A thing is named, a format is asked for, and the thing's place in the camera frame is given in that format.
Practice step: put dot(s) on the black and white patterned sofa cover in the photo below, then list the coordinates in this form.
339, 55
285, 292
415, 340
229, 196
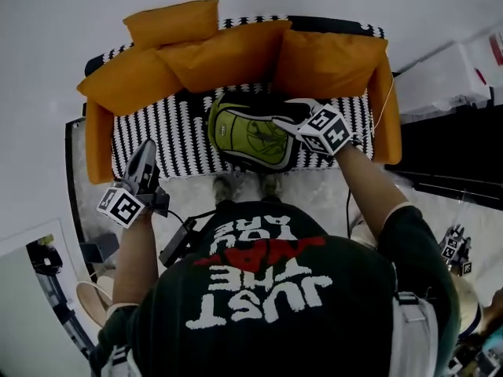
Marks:
173, 140

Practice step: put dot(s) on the green and black backpack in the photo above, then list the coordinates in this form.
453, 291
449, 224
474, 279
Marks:
251, 137

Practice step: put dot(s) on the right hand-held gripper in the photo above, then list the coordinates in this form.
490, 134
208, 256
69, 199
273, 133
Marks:
326, 130

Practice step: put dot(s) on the black side table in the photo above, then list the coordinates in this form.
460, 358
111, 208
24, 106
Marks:
448, 151

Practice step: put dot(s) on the person's left forearm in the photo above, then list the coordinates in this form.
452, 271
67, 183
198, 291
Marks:
133, 257

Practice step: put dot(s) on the round wooden stool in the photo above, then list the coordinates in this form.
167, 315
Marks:
92, 304

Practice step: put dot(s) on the person's shoe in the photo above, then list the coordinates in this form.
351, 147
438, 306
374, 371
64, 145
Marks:
271, 186
224, 189

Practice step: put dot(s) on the small black box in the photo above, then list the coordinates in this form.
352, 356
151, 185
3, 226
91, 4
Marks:
100, 247

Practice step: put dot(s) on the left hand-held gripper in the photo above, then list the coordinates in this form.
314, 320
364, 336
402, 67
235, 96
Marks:
122, 206

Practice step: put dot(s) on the spare gripper with markers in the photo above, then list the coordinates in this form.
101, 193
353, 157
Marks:
456, 249

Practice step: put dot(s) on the orange sofa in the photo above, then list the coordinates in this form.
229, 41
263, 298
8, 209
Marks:
98, 143

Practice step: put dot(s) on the grey shaggy rug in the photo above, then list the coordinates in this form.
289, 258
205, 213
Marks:
314, 195

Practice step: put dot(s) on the person's dark printed t-shirt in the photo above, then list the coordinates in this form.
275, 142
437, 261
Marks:
275, 312

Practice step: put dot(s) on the black battery pack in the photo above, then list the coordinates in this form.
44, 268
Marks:
178, 244

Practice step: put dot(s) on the person's left shoe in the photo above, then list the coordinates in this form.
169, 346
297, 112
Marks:
224, 189

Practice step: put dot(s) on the small orange cushion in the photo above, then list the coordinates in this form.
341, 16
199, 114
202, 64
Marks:
173, 22

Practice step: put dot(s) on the person's right shoe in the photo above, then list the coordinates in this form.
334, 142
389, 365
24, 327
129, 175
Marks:
271, 186

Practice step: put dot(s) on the white boxes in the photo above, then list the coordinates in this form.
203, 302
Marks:
444, 77

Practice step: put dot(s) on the person's right forearm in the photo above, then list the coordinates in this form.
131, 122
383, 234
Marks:
367, 191

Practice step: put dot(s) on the black metal frame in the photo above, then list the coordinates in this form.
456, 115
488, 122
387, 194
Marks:
72, 179

